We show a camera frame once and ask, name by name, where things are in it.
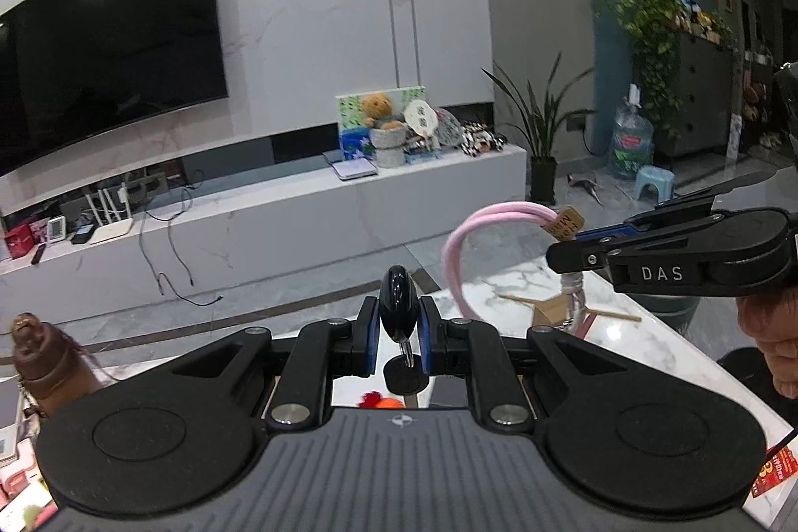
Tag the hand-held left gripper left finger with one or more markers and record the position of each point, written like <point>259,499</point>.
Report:
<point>371,332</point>

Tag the large leafy green plant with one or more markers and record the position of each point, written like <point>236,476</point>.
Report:
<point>654,15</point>

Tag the teddy bear with baskets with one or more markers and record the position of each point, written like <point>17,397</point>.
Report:
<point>349,114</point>

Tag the brown water bottle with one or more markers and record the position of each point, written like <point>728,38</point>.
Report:
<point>50,370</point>

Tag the potted long-leaf plant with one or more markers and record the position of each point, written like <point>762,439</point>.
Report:
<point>542,177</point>

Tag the crochet orange with red flower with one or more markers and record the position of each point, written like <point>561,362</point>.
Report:
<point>381,402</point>

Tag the white router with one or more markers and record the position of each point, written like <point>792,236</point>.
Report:
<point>112,230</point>

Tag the grey dresser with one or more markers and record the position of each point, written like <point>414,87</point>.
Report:
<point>698,89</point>

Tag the white marble tv cabinet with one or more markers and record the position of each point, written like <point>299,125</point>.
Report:
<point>280,220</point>

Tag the brown teddy bear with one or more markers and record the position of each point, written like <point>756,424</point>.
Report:
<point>380,109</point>

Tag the black white cow plush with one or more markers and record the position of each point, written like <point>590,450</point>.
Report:
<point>483,139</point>

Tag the row of plush toys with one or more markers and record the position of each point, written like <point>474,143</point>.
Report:
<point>704,21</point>

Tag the small black device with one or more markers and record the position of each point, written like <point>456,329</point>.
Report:
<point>81,231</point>

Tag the large water jug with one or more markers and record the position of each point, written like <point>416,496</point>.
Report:
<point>631,139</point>

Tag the grey stacked planter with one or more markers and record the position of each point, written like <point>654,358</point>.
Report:
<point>389,145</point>

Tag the red box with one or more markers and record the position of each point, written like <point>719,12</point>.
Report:
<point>19,242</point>

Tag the person's right hand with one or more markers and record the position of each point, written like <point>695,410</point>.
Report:
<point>770,332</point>

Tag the black remote control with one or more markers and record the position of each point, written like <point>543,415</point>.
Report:
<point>37,254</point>

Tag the black television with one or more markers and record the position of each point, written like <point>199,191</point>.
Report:
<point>112,58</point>

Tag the blue plastic stool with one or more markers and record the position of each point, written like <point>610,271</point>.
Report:
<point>654,182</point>

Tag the hair dryer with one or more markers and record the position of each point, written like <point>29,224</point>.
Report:
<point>586,188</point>

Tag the white marble desktop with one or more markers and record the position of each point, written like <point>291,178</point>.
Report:
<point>623,332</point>

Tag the round white paper fan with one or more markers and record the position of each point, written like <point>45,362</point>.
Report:
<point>421,117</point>

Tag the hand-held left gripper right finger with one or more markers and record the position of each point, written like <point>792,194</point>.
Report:
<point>427,332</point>

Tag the white digital clock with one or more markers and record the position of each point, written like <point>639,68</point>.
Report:
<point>57,228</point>

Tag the cardboard cube box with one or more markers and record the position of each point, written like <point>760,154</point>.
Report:
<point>548,311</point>

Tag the red printed leaflet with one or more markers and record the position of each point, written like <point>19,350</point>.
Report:
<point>776,466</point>

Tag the thin wooden stick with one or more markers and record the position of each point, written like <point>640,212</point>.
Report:
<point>617,314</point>

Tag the patterned round fan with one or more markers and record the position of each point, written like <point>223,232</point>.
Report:
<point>449,128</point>

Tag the black car key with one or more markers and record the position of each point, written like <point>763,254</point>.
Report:
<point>396,301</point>

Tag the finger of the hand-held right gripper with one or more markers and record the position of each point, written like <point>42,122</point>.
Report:
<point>583,258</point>
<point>686,203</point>

